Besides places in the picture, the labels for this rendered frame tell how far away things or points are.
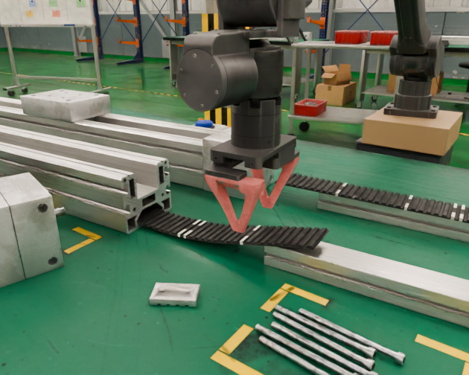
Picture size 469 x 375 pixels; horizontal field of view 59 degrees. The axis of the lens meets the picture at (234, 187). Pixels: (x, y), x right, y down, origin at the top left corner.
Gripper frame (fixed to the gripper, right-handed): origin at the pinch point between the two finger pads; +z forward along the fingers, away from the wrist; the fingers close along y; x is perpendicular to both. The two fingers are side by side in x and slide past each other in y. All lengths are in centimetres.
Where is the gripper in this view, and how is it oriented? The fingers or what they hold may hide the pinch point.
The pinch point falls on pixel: (254, 213)
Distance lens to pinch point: 52.3
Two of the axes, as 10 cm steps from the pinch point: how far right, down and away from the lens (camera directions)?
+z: 0.0, 9.3, 3.8
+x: 8.6, 1.9, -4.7
